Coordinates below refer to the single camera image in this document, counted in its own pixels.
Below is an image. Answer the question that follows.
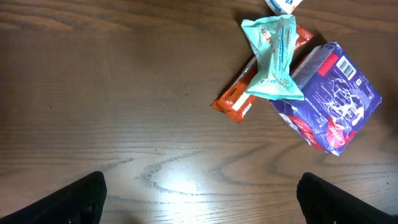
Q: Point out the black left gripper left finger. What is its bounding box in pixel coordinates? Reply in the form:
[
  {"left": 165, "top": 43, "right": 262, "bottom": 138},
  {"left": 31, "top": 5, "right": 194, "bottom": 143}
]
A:
[{"left": 1, "top": 171, "right": 107, "bottom": 224}]

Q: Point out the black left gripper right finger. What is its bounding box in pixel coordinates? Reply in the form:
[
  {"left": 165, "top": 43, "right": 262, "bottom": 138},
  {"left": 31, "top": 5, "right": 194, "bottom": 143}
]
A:
[{"left": 297, "top": 172, "right": 397, "bottom": 224}]

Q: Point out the purple snack packet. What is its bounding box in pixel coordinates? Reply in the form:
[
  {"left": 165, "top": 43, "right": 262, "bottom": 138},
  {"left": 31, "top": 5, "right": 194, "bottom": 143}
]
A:
[{"left": 270, "top": 42, "right": 382, "bottom": 156}]

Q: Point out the orange snack bar wrapper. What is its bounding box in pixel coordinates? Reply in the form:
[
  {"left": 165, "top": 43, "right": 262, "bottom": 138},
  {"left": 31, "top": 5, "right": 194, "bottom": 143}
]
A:
[{"left": 211, "top": 25, "right": 313, "bottom": 123}]

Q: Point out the mint green tissue packet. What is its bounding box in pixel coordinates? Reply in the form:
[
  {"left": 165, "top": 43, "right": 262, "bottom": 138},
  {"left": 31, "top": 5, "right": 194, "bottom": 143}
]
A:
[{"left": 241, "top": 14, "right": 304, "bottom": 100}]

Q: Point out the orange white small packet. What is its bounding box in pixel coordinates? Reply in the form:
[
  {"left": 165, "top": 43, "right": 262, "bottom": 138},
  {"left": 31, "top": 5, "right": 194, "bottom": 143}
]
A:
[{"left": 264, "top": 0, "right": 303, "bottom": 16}]

